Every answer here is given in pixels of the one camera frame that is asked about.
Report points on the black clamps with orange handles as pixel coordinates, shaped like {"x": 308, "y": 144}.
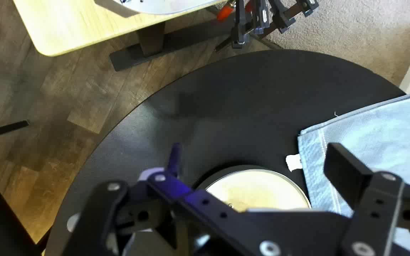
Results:
{"x": 261, "y": 18}

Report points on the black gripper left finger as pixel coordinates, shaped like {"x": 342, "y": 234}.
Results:
{"x": 187, "y": 221}

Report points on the blue towel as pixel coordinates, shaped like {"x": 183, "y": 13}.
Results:
{"x": 378, "y": 136}

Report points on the glass pan lid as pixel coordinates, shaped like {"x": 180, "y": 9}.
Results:
{"x": 247, "y": 188}

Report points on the light wooden desk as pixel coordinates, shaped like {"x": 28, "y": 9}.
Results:
{"x": 58, "y": 28}

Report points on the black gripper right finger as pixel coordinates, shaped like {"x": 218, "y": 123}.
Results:
{"x": 381, "y": 204}

